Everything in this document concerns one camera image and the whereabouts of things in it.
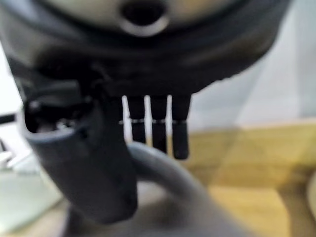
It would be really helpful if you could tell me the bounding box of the white rack frame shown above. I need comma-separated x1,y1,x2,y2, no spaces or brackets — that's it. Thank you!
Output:
0,112,41,175

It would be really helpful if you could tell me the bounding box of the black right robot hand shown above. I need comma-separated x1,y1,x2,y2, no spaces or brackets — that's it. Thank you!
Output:
0,0,295,226

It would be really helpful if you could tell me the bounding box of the silver robot leg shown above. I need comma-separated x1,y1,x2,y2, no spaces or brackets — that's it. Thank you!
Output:
65,142,247,237

